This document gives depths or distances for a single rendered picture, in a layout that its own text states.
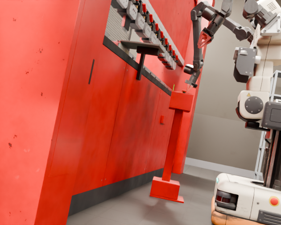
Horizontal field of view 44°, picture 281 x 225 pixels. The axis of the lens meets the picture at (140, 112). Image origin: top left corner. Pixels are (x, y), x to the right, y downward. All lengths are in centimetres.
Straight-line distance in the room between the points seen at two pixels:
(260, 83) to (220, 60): 415
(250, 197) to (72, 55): 116
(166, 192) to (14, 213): 148
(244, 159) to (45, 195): 507
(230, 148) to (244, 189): 418
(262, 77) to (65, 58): 126
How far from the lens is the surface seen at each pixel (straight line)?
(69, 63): 121
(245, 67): 210
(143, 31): 266
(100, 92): 173
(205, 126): 606
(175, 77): 443
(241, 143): 607
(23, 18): 133
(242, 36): 247
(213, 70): 619
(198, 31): 263
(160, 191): 256
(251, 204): 190
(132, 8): 234
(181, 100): 254
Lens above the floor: 48
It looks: 2 degrees up
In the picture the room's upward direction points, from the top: 11 degrees clockwise
